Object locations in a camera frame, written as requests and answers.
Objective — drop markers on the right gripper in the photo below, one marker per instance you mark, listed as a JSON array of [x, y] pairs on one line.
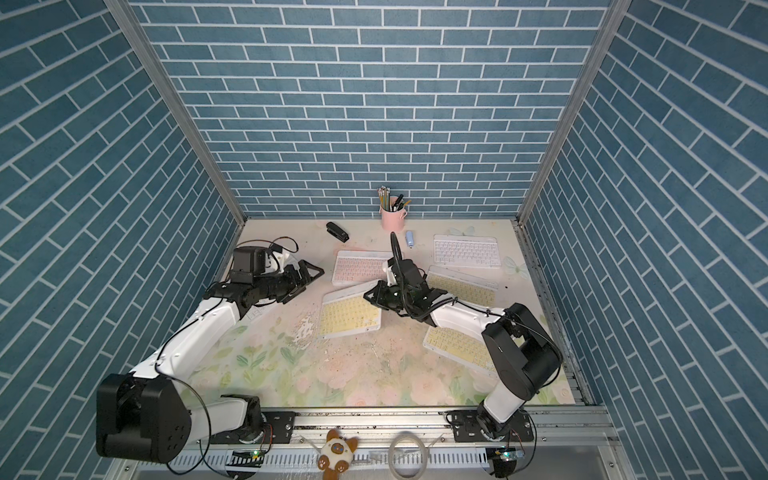
[[380, 301]]

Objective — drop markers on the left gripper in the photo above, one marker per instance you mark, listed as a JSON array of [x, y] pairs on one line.
[[296, 287]]

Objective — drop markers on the yellow keyboard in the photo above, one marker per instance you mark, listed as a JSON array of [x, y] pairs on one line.
[[346, 312], [460, 348], [466, 287]]

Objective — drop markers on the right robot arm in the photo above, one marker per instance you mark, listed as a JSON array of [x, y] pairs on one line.
[[522, 352]]

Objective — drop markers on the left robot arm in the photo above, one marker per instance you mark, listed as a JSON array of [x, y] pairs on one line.
[[152, 412]]

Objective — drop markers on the pink keyboard far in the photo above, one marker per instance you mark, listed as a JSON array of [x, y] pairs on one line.
[[356, 267]]

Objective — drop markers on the black stapler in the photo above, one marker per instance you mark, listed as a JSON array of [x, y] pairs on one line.
[[337, 232]]

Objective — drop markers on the white keyboard left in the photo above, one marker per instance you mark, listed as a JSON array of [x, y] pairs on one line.
[[255, 313]]

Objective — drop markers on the white keyboard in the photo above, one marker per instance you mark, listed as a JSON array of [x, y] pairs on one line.
[[466, 251], [255, 313]]

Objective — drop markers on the pink pen cup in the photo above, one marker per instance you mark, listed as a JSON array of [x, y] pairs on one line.
[[393, 219]]

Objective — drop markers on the white keyboard right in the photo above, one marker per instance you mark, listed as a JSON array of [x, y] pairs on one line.
[[466, 251]]

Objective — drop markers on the plush toy cat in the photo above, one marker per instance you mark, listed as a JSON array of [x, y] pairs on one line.
[[336, 455]]

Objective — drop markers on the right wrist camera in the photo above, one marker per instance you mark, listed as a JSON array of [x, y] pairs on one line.
[[403, 273]]

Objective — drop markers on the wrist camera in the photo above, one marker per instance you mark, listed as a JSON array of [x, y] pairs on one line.
[[403, 273], [250, 263]]

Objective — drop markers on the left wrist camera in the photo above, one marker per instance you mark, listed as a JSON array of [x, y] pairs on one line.
[[250, 263]]

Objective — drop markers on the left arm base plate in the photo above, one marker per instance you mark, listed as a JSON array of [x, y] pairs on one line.
[[273, 427]]

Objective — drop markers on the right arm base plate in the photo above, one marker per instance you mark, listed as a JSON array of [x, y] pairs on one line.
[[473, 426]]

